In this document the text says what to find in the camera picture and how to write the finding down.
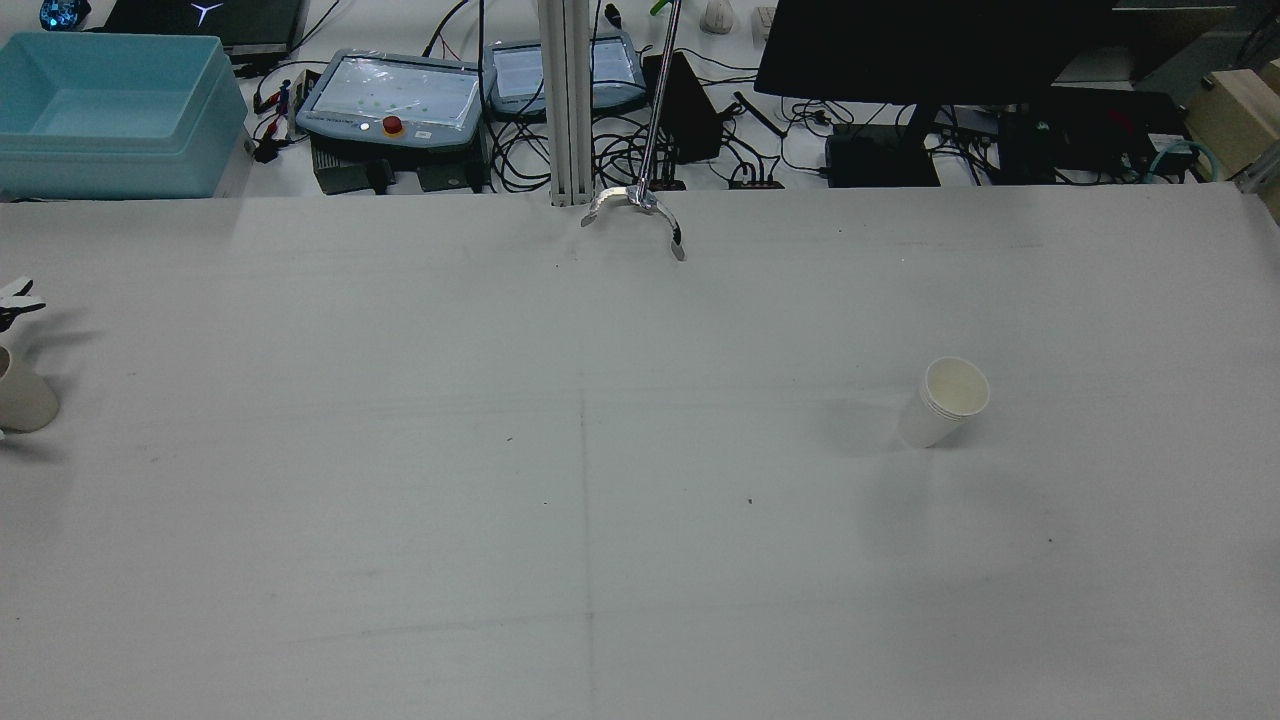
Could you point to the grey blue teach pendant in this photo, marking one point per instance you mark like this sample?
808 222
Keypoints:
615 70

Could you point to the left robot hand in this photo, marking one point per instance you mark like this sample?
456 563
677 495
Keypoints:
20 300

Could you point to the white power strip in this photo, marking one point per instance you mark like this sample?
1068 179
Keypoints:
303 100

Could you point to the black docking box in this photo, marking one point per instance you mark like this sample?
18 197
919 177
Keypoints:
1090 130

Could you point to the teach pendant with red button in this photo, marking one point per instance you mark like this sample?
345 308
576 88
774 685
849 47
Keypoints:
395 95

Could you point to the black monitor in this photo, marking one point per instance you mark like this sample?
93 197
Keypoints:
930 50

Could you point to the black stick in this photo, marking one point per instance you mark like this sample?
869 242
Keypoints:
760 113

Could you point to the teal plastic bin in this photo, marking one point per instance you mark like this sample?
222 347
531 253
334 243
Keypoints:
110 120

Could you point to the cardboard box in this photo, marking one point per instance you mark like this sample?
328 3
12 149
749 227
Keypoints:
1235 115

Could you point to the tall black box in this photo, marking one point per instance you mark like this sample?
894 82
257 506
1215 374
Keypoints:
690 110

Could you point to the black hub with orange ports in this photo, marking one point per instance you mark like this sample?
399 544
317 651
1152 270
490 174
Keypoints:
756 184
665 184

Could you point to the silver curved clamp bracket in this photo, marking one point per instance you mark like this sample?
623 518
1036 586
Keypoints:
630 197

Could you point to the white computer mouse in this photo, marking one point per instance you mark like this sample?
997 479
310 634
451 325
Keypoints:
716 15

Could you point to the flat black box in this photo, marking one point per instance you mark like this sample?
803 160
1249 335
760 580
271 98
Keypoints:
870 162

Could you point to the shiny blue object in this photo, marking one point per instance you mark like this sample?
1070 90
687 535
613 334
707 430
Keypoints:
62 12

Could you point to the dark grey power brick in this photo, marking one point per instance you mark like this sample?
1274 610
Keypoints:
350 172

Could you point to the white paper cups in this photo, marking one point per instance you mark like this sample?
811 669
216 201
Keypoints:
940 405

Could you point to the beige paper cup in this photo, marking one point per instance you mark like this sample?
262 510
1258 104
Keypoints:
25 400

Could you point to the black laptop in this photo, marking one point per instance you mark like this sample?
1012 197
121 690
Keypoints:
200 20

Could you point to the silver metal rod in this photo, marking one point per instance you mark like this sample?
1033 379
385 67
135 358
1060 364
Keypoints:
658 100

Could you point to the aluminium extrusion post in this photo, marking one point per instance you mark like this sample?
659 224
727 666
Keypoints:
567 100

